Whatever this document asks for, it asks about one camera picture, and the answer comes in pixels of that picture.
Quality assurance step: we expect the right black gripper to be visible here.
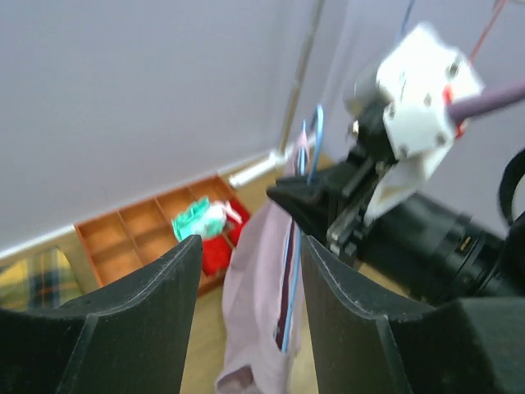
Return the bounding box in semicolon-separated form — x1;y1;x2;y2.
267;102;406;263

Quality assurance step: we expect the yellow plaid shirt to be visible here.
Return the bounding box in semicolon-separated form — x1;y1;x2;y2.
1;248;83;311

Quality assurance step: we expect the blue wire hanger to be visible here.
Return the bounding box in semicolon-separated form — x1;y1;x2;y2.
280;103;325;354
395;0;415;43

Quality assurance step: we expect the teal white sock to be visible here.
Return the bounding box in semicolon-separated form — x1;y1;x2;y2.
171;196;231;241

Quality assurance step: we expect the pink wire hanger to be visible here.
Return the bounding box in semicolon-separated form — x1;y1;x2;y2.
468;0;509;66

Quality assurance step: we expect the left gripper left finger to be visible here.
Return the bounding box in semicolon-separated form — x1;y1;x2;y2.
1;236;203;393

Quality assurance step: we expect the red white striped sock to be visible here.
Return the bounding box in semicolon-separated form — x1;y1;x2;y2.
221;201;244;225

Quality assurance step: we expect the orange compartment tray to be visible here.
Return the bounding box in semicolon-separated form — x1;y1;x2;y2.
75;176;250;291

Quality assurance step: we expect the mauve tank top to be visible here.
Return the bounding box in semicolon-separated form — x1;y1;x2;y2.
214;131;313;394

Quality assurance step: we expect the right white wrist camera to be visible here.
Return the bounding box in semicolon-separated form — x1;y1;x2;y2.
344;22;484;225

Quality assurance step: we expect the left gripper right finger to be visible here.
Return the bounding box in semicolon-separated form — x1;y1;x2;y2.
302;236;524;393

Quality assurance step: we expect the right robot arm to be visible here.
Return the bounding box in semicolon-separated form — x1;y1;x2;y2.
267;100;524;305

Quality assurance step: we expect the red rolled cloth left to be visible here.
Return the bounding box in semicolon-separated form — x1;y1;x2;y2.
202;236;232;277

